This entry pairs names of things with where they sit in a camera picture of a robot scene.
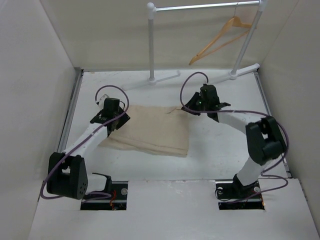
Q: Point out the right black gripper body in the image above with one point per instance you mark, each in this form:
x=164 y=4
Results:
x=197 y=103

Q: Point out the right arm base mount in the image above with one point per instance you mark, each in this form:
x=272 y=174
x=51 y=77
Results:
x=229 y=198

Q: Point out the beige trousers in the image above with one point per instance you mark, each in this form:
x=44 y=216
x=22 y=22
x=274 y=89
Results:
x=154 y=130

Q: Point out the wooden clothes hanger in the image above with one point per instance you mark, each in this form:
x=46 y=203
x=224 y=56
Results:
x=220 y=36

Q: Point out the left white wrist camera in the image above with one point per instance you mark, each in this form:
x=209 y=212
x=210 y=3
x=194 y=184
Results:
x=103 y=98

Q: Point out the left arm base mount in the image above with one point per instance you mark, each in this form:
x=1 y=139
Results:
x=114 y=198

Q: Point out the white clothes rack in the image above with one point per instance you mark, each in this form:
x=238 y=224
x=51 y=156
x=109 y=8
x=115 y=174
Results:
x=190 y=36

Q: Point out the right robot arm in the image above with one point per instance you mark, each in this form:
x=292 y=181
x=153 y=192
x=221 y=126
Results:
x=264 y=139

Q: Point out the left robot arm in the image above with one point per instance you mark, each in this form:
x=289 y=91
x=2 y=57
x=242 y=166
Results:
x=67 y=172

